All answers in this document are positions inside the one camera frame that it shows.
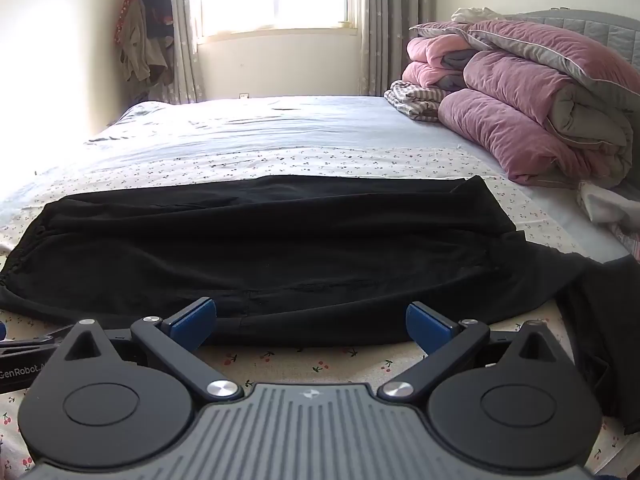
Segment cherry print bed sheet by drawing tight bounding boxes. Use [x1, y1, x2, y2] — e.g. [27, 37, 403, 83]
[0, 144, 640, 480]

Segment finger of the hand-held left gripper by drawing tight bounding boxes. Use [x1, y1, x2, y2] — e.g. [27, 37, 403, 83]
[0, 322, 75, 357]

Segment small white cloth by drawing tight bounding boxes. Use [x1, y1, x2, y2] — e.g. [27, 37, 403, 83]
[451, 7, 508, 25]

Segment navy hanging jacket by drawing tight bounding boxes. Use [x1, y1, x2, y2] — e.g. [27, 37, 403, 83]
[134, 0, 176, 42]

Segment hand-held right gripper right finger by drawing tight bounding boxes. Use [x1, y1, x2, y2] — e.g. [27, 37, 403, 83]
[377, 301, 569, 403]

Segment grey patterned curtain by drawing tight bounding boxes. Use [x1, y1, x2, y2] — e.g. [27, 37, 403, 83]
[357, 0, 442, 98]
[159, 0, 207, 106]

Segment mauve folded quilt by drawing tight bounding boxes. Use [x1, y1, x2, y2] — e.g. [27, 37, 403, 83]
[437, 19, 640, 187]

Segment striped folded cloth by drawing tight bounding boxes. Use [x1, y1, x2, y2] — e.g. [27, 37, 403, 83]
[384, 80, 451, 123]

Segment black pants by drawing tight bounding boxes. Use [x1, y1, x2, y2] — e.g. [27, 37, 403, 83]
[0, 174, 640, 435]

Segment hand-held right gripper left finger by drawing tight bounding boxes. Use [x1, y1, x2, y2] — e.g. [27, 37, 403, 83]
[60, 297, 245, 402]

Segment pink folded quilt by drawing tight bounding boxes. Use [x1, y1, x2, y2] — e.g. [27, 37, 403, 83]
[402, 22, 493, 92]

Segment white crumpled cloth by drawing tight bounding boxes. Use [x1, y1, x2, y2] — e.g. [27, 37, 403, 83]
[577, 180, 640, 263]

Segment grey quilted headboard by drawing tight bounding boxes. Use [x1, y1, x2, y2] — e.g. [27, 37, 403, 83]
[505, 7, 640, 68]

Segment khaki hanging jacket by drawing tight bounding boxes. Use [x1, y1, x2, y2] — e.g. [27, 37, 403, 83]
[120, 0, 170, 87]

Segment red hanging cloth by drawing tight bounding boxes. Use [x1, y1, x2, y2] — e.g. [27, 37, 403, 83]
[113, 0, 143, 45]

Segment light blue bed sheet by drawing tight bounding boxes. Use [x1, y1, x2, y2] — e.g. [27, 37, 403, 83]
[85, 95, 632, 267]

